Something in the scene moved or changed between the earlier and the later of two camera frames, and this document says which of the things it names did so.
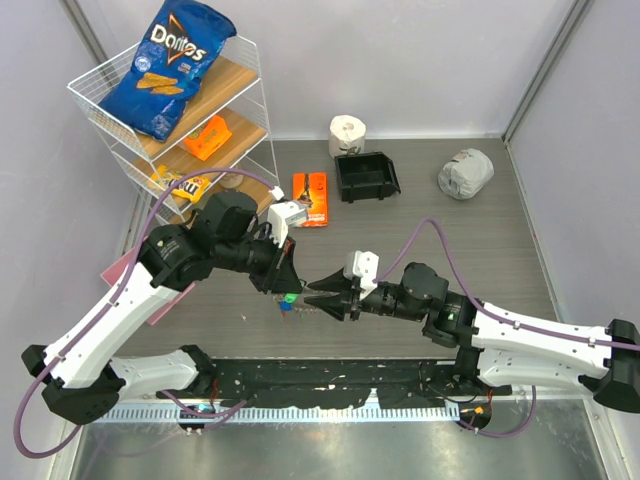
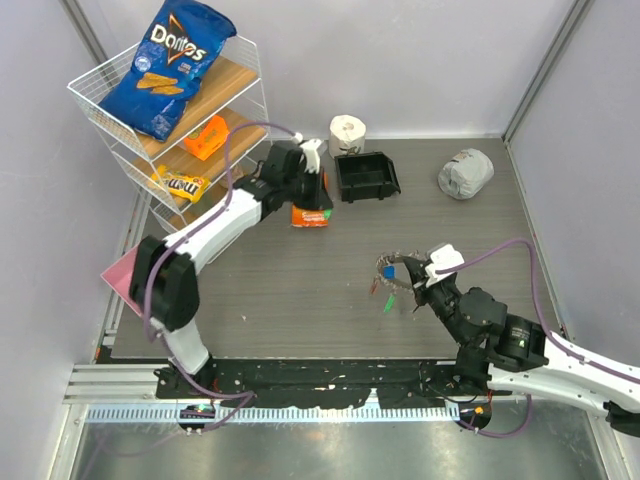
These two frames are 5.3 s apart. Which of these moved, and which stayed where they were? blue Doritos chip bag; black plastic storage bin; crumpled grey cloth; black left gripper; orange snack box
Moved: black left gripper
Stayed: crumpled grey cloth; black plastic storage bin; orange snack box; blue Doritos chip bag
